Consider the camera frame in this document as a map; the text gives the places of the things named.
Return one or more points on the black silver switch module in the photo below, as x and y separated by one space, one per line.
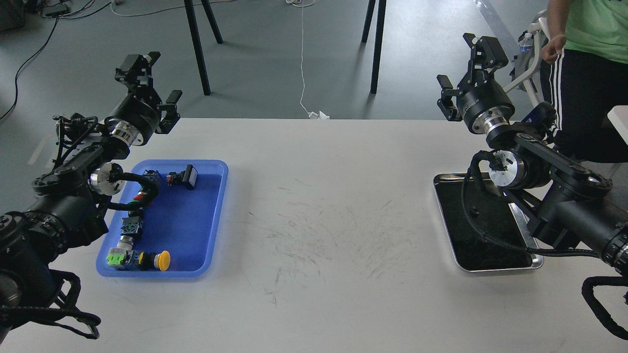
131 232

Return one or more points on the black table leg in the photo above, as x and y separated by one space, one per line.
195 38
379 33

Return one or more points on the red green push button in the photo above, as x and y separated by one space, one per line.
139 204

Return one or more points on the white rolling chair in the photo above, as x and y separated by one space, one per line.
528 62

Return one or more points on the black table leg left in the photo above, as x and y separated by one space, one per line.
195 38

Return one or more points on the black yellow selector switch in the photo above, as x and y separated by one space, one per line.
153 175

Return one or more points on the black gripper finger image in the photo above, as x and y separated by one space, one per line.
445 103
168 114
136 68
486 53

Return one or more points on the blue plastic tray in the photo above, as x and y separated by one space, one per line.
181 221

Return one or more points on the silver metal tray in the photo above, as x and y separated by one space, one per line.
502 220

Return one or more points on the green terminal block switch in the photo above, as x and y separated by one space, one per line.
122 260

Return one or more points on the black table leg right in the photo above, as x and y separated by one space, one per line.
379 33

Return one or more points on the person in green shirt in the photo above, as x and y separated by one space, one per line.
587 52

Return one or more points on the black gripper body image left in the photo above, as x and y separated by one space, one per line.
138 111

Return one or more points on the yellow push button switch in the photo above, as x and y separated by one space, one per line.
148 261

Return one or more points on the black rocker switch connector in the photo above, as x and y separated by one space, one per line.
187 177

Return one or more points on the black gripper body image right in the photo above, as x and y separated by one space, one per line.
482 104

